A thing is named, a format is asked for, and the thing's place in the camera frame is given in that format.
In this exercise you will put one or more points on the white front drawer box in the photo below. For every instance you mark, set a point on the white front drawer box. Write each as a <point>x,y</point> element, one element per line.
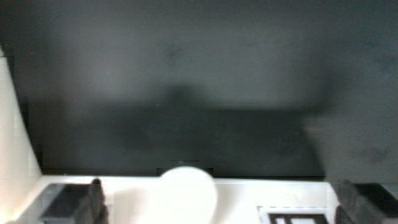
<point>187,198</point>

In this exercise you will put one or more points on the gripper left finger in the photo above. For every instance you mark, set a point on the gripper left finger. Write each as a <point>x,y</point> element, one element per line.
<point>77,207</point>

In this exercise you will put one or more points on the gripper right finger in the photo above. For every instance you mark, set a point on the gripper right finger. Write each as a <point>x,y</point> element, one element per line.
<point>368,204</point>

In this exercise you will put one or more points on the white drawer cabinet frame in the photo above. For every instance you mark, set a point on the white drawer cabinet frame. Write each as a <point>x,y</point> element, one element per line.
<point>20,172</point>

